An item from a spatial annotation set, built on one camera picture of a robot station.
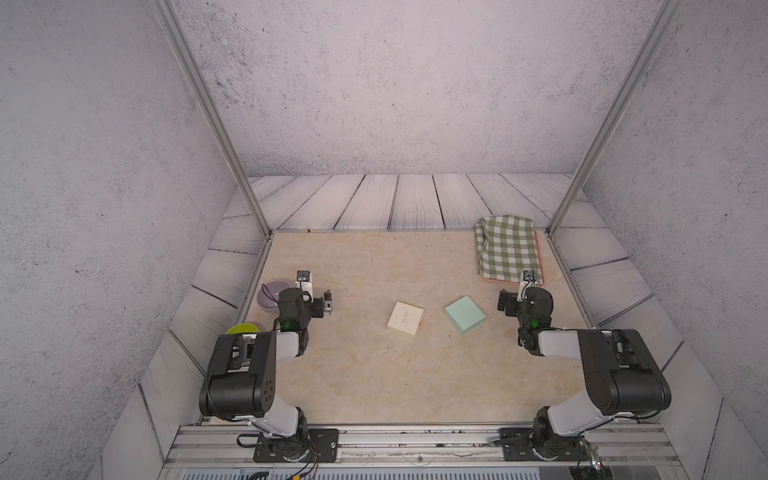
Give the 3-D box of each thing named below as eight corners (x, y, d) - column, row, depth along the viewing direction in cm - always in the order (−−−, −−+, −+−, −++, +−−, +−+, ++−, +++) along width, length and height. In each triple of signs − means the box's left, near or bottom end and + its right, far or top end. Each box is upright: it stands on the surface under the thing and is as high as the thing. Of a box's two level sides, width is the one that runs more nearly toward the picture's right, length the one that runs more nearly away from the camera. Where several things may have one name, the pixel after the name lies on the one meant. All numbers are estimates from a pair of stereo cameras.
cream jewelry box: (388, 326, 96) (388, 321, 94) (397, 305, 101) (397, 300, 99) (417, 336, 94) (417, 331, 91) (424, 314, 99) (425, 309, 96)
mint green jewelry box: (462, 335, 94) (464, 331, 92) (443, 313, 99) (444, 308, 97) (484, 320, 97) (486, 315, 95) (464, 299, 102) (466, 295, 100)
